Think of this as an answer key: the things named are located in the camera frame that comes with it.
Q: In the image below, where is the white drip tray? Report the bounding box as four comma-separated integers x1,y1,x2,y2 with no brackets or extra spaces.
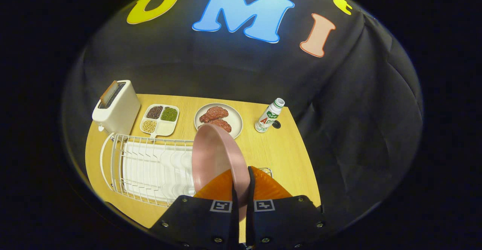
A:
122,142,196,203

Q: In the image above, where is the divided tray of beans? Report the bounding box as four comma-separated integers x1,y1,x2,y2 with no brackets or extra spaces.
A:
140,104,180,137

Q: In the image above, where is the red meat piece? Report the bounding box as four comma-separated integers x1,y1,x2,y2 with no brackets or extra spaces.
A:
199,106,229,123
209,119,232,133

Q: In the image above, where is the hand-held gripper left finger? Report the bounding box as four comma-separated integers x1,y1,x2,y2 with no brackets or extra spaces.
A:
149,169,240,250

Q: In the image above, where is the white toaster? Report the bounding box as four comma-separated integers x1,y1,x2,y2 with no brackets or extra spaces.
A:
92,80,141,135

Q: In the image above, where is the white wire dish rack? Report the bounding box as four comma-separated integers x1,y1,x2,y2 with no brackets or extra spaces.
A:
100,133,197,208

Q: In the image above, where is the white bottle with green label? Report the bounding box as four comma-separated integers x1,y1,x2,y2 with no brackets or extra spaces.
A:
255,98,285,133

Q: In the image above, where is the beige plate with meat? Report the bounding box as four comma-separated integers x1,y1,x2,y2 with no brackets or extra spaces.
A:
194,103,243,139

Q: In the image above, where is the pink plate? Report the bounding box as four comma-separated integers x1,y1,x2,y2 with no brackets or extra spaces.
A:
192,123,250,220

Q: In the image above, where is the brown toast slice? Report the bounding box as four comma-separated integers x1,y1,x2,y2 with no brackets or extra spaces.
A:
100,81,118,107

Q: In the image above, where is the black backdrop cloth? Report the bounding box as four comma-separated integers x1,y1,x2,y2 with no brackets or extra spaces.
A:
62,0,424,235

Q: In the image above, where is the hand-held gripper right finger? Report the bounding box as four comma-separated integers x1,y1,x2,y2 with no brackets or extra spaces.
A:
247,166,326,250

